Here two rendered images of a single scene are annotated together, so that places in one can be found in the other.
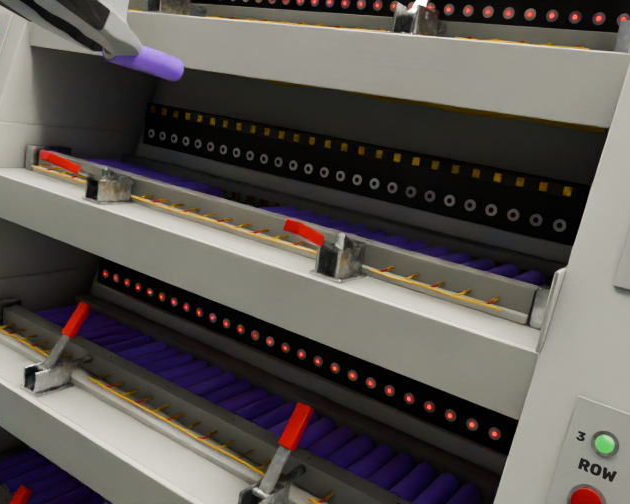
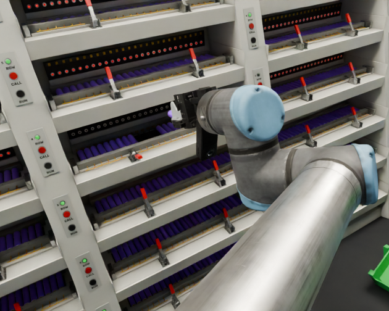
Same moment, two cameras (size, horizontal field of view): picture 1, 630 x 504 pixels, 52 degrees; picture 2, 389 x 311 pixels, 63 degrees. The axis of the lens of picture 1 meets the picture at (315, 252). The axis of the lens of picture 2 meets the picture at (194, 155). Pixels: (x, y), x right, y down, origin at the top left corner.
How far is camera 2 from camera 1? 0.88 m
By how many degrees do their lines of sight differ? 57
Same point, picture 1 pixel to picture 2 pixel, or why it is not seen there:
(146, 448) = (189, 197)
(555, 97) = (235, 78)
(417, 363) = not seen: hidden behind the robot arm
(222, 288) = (191, 152)
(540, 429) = not seen: hidden behind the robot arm
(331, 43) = (187, 86)
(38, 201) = (116, 174)
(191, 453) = (194, 190)
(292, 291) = not seen: hidden behind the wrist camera
